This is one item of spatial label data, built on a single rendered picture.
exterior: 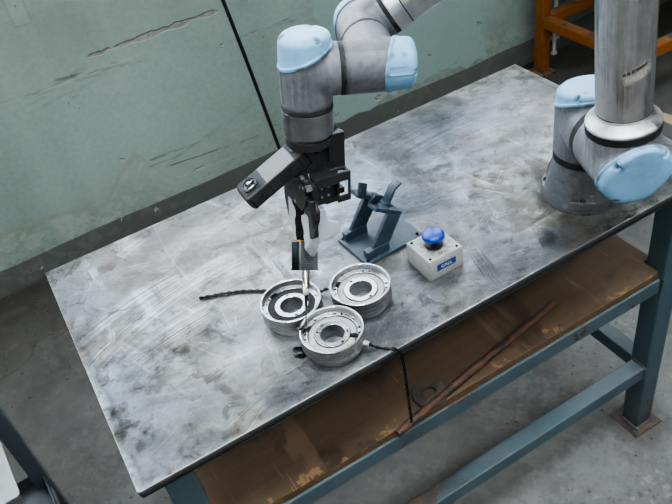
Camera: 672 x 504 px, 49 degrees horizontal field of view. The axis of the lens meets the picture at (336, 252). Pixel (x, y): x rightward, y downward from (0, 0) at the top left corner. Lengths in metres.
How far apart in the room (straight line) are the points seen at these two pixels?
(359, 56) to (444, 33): 2.26
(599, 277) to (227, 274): 0.79
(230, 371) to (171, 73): 1.68
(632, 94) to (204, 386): 0.79
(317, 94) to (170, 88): 1.75
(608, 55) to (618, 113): 0.10
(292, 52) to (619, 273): 0.95
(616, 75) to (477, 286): 0.40
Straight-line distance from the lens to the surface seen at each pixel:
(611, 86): 1.19
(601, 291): 1.65
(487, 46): 3.48
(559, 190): 1.43
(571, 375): 2.21
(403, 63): 1.05
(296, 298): 1.28
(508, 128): 1.68
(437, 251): 1.29
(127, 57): 2.68
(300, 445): 1.42
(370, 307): 1.22
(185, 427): 1.18
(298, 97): 1.05
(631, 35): 1.14
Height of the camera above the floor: 1.69
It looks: 40 degrees down
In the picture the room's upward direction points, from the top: 11 degrees counter-clockwise
